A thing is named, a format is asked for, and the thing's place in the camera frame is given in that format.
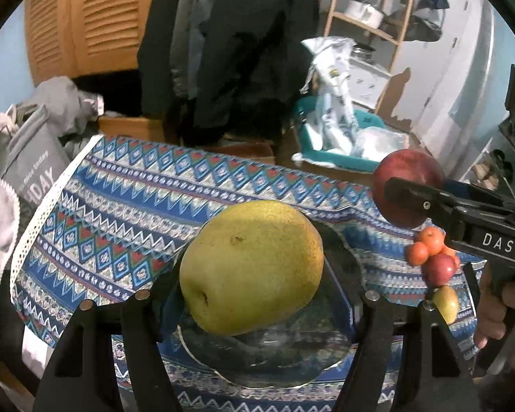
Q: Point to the grey garment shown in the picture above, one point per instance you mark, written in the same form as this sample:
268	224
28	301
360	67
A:
64	98

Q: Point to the metal pot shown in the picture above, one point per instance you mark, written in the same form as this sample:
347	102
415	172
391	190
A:
364	10

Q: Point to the grey tote bag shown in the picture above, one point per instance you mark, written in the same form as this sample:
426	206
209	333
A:
34	154

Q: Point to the large yellow pear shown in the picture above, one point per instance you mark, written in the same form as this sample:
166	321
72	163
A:
249	266

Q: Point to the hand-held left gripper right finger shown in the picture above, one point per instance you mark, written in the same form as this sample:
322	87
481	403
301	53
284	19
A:
364	330

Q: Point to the small yellow pear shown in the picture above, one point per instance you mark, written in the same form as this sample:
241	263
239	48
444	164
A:
446	304

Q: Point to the dark cloth on shelf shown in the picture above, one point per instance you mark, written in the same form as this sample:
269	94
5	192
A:
431	13

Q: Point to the white printed cabinet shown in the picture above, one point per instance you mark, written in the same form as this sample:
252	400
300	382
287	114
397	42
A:
369	79

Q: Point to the clear glass plate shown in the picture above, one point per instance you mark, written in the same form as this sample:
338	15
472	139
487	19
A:
261	356

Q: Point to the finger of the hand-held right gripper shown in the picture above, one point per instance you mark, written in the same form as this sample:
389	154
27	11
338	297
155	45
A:
416	199
476	193

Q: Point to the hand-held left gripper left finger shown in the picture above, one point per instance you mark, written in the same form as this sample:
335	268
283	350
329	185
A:
168	317

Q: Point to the clear plastic bag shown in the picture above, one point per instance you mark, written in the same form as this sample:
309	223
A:
382	141

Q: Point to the white printed plastic bag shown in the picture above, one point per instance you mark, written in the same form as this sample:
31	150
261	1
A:
332	94

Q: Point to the grey hanging jacket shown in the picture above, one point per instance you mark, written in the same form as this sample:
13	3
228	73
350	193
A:
186	30

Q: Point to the small metal bowl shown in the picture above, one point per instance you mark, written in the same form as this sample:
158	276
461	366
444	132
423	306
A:
364	50

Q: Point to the dark hanging jacket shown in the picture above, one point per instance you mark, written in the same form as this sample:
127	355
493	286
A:
249	51

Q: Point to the teal box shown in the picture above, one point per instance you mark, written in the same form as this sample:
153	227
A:
369	118

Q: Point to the dark red speckled apple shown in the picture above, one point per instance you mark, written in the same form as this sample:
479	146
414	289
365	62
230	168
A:
438	269

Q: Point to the wooden box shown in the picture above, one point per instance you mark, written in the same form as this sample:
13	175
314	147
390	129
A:
128	128

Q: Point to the blue patterned tablecloth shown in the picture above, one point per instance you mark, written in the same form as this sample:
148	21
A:
133	223

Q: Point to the orange tangerine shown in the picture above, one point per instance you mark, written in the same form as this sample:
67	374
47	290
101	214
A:
431	239
417	252
448	250

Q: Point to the person's right hand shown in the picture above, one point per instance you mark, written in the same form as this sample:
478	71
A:
489	313

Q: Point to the wooden shelf rack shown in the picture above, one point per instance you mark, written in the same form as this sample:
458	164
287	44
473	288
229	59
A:
397	36

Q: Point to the wooden louvered door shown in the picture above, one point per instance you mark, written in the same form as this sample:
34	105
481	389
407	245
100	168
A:
111	13
47	21

